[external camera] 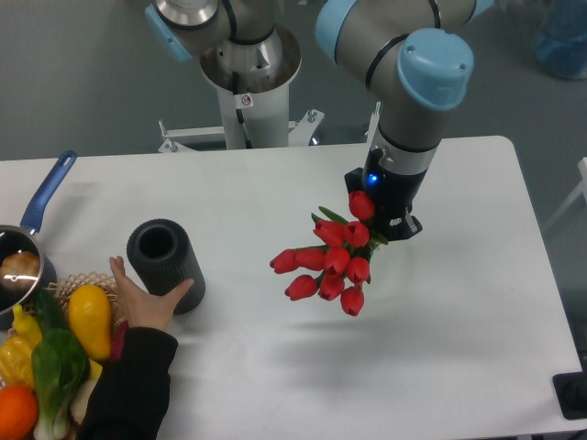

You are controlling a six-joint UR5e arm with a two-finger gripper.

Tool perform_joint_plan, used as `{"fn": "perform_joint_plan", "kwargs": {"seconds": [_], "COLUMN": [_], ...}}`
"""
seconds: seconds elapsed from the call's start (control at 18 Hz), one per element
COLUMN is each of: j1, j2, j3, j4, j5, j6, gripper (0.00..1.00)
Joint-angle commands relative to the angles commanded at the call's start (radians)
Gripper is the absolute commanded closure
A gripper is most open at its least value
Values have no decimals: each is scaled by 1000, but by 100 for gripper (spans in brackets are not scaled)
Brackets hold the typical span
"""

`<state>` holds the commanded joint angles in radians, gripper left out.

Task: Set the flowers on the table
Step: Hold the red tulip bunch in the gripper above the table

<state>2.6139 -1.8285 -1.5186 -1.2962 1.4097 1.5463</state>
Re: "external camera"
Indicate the person's bare hand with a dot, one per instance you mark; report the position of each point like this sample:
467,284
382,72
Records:
145,310

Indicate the yellow squash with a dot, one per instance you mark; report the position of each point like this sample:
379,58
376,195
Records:
90,319

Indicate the black device at table edge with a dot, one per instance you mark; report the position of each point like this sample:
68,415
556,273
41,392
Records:
571,393

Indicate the woven bamboo basket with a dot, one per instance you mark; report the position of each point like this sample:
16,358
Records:
62,291

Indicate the orange fruit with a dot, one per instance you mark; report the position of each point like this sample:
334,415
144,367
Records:
19,411

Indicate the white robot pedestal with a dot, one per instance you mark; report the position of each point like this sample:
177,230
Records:
252,85

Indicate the small yellow pepper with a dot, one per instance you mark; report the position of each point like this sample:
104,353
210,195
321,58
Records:
26,326

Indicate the black sleeved forearm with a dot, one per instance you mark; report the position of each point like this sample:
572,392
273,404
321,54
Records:
132,396

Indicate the red tulip bouquet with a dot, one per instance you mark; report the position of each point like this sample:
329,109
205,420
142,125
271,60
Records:
340,266

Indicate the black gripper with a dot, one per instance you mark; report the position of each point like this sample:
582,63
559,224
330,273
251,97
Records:
391,177

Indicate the blue translucent container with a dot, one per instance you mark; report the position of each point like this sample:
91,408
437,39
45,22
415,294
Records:
560,43

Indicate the blue handled saucepan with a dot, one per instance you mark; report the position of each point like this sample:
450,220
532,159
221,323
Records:
25,268

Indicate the dark grey ribbed vase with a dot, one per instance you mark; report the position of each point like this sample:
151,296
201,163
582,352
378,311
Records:
161,253

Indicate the green bok choy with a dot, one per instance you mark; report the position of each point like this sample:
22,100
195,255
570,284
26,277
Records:
60,367

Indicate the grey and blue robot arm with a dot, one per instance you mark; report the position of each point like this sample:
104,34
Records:
404,52

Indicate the yellow bell pepper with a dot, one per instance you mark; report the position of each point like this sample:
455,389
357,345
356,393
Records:
16,366

